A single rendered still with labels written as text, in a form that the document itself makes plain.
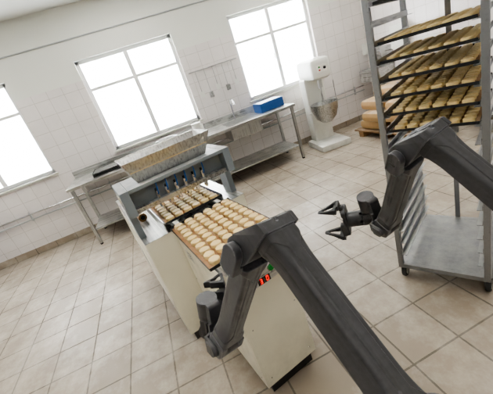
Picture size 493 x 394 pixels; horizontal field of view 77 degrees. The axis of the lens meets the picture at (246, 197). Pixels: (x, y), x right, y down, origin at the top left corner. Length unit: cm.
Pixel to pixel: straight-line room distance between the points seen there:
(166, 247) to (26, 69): 383
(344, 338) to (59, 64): 504
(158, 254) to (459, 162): 166
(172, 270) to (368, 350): 170
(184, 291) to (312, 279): 174
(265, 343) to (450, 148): 127
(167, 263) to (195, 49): 384
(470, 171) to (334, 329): 43
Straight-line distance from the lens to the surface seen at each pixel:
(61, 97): 521
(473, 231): 262
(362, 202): 111
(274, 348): 175
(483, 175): 75
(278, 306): 163
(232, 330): 77
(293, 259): 47
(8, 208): 564
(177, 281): 211
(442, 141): 75
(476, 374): 200
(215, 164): 208
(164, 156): 192
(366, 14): 180
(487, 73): 174
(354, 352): 47
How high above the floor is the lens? 160
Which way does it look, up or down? 22 degrees down
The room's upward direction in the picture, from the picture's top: 19 degrees counter-clockwise
